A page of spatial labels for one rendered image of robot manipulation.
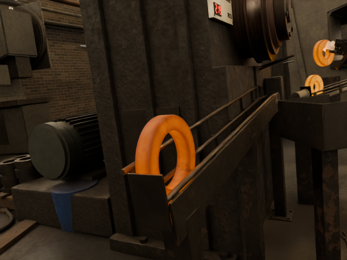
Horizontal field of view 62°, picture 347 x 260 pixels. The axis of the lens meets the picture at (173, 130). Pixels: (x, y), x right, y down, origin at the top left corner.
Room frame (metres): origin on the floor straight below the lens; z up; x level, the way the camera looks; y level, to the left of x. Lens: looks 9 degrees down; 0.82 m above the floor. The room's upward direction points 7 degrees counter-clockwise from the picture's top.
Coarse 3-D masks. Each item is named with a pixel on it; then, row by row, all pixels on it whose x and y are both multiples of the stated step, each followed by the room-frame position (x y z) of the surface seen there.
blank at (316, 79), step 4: (312, 76) 1.79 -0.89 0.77; (316, 76) 1.81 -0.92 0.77; (308, 80) 1.79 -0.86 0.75; (312, 80) 1.79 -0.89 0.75; (316, 80) 1.81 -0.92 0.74; (320, 80) 1.83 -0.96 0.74; (308, 84) 1.78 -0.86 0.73; (312, 84) 1.79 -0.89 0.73; (316, 84) 1.84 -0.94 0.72; (320, 84) 1.83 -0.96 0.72; (312, 88) 1.79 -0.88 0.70; (316, 88) 1.84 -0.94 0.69; (320, 88) 1.83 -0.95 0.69; (320, 92) 1.83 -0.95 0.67
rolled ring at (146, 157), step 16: (144, 128) 0.54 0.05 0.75; (160, 128) 0.53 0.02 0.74; (176, 128) 0.58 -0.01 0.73; (144, 144) 0.51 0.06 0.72; (160, 144) 0.53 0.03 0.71; (176, 144) 0.63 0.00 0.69; (192, 144) 0.63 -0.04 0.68; (144, 160) 0.50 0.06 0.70; (192, 160) 0.63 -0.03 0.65; (176, 176) 0.61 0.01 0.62
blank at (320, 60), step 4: (324, 40) 1.74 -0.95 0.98; (328, 40) 1.76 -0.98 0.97; (316, 44) 1.74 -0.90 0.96; (320, 44) 1.73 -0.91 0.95; (324, 44) 1.74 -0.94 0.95; (316, 48) 1.72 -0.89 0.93; (320, 48) 1.72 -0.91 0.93; (316, 52) 1.72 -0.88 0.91; (320, 52) 1.72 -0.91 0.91; (316, 56) 1.72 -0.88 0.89; (320, 56) 1.72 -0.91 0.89; (328, 56) 1.76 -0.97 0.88; (332, 56) 1.77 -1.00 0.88; (316, 60) 1.73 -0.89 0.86; (320, 60) 1.72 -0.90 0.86; (324, 60) 1.74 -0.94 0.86; (328, 60) 1.75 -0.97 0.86; (332, 60) 1.77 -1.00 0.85; (320, 64) 1.74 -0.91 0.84; (324, 64) 1.73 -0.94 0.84; (328, 64) 1.75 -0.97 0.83
